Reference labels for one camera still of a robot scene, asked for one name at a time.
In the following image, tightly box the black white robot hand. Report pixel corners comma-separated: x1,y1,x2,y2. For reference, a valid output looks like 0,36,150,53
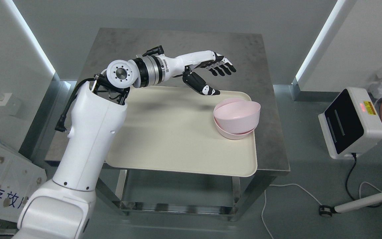
162,50,236,96

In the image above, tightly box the pink bowl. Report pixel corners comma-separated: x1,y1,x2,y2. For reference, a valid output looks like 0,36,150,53
213,97,255,140
213,101,261,134

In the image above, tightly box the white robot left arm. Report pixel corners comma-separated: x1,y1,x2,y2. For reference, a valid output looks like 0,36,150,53
13,46,167,239

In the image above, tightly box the cream plastic tray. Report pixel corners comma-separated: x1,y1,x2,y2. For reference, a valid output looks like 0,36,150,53
105,86,257,177

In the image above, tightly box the stainless steel table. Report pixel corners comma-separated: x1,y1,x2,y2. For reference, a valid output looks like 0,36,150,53
44,28,290,221

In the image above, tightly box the white black box device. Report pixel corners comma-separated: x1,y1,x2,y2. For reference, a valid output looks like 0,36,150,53
318,87,382,159

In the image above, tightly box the white sign with blue text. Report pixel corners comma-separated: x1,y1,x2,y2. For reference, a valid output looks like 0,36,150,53
0,146,47,222

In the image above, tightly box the white floor cable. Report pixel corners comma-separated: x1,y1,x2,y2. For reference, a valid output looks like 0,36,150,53
261,183,322,239

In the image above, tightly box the black power cable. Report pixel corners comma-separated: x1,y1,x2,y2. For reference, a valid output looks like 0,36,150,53
345,153,382,207

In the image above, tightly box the white wall socket plug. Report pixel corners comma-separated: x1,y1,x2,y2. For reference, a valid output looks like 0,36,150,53
368,67,382,99

